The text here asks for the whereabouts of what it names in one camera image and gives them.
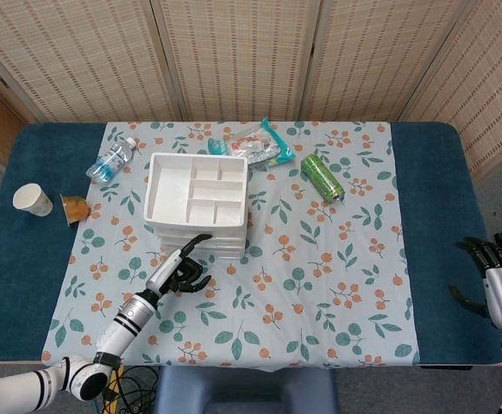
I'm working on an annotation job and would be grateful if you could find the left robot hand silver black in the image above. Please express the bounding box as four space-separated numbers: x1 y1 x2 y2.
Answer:
146 232 213 297

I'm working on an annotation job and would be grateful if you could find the clear plastic drawer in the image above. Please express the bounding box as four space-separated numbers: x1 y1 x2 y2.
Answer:
160 235 247 249

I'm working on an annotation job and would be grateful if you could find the white compartment trays stack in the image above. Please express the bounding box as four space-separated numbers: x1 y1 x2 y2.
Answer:
141 152 249 259

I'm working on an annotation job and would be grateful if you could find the orange fruit jelly cup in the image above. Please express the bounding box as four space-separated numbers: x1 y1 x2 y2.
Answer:
60 194 91 226

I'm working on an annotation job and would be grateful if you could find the floral print tablecloth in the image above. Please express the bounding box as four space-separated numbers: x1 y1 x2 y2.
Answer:
40 120 420 373

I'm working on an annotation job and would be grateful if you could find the clear water bottle blue label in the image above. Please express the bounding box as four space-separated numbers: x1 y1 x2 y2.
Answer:
85 137 138 185

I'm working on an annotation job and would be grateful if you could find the small teal packet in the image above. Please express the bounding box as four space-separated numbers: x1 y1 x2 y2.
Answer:
207 136 229 155

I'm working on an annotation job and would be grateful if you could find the blue padded chair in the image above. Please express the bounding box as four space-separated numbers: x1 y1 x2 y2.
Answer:
154 366 338 414

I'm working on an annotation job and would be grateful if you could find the clear snack packet red print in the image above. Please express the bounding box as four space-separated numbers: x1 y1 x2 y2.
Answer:
229 131 280 164

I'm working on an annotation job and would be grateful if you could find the white paper cup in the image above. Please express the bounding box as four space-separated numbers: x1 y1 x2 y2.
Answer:
12 183 54 216

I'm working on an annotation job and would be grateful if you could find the teal white snack bag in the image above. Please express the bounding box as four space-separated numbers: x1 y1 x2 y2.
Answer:
247 116 298 168

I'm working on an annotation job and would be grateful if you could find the green drink can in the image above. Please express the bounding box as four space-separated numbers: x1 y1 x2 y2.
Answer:
300 154 346 203

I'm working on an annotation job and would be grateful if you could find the woven bamboo screen panel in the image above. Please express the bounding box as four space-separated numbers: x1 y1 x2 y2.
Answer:
0 0 184 124
399 0 502 179
298 0 468 122
149 0 326 122

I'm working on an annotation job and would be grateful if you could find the black cable bundle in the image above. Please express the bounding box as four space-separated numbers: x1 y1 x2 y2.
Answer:
104 365 161 414

